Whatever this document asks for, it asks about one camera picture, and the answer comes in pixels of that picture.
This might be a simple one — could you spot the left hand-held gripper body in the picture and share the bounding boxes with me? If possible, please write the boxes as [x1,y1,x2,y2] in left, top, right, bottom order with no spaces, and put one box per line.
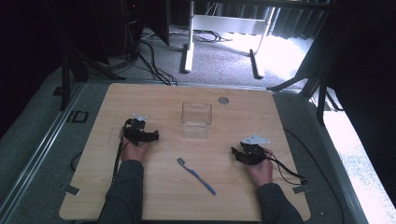
[123,113,149,147]

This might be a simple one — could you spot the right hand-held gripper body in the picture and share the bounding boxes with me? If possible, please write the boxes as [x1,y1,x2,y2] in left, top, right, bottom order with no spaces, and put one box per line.
[239,133,271,166]

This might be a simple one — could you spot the clear plastic container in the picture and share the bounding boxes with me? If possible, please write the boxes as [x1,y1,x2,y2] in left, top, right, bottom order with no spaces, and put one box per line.
[180,102,213,140]

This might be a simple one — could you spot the blue toothbrush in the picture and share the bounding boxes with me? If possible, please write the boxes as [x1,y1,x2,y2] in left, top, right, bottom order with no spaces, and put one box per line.
[177,157,217,196]

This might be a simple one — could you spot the person's right hand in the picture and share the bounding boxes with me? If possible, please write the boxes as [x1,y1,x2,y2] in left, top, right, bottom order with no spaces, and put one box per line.
[247,149,275,188]

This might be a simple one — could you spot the person's left hand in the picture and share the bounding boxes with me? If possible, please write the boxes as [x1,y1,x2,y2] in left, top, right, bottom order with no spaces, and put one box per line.
[119,127,150,163]

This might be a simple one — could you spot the grey tape piece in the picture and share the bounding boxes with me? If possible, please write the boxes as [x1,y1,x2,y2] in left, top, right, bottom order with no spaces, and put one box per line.
[291,184,311,195]
[63,183,81,197]

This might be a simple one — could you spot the black metal stand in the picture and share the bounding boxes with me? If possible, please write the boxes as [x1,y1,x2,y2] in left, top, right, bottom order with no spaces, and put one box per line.
[43,0,126,112]
[266,12,345,126]

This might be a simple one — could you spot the dark computer tower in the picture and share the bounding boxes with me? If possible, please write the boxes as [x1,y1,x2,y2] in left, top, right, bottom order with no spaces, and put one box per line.
[120,0,146,59]

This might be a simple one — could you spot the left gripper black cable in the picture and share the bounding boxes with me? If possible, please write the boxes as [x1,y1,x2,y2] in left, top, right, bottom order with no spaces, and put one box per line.
[111,119,129,185]

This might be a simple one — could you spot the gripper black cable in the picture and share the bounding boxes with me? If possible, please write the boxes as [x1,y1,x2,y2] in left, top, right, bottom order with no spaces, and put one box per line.
[263,148,312,187]
[111,119,129,185]

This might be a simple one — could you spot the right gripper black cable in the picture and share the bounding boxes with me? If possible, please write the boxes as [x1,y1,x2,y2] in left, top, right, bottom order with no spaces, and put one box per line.
[263,148,312,187]

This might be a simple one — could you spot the black floor bracket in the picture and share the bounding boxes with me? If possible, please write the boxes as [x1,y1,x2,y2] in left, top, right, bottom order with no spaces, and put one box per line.
[65,109,90,124]

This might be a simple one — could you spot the bundle of black floor cables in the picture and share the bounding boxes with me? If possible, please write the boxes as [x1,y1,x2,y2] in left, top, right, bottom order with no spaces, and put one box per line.
[122,29,233,87]

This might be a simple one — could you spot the thin black floor cable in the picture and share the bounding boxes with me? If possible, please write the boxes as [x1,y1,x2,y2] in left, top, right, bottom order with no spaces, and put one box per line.
[283,127,347,224]

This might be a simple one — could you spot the white metal desk frame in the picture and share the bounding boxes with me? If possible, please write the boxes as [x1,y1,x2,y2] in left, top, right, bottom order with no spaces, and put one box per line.
[179,0,277,80]

